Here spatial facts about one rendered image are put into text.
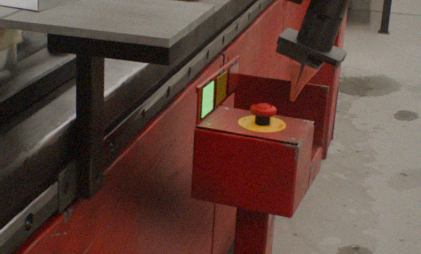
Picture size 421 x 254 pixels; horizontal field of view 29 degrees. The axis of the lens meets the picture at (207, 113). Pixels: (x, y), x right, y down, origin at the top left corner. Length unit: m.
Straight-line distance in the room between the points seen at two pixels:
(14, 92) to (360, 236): 1.86
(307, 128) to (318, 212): 1.57
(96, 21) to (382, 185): 2.29
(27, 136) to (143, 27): 0.17
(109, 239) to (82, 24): 0.38
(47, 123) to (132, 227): 0.34
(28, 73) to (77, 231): 0.20
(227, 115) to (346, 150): 2.12
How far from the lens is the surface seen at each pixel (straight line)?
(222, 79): 1.30
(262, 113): 1.22
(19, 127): 0.93
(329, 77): 3.13
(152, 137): 1.26
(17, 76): 1.01
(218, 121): 1.24
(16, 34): 1.06
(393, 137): 3.58
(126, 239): 1.21
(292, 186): 1.21
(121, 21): 0.87
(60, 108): 0.99
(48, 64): 1.06
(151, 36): 0.82
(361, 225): 2.75
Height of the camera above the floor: 1.20
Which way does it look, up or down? 19 degrees down
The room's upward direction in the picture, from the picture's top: 3 degrees clockwise
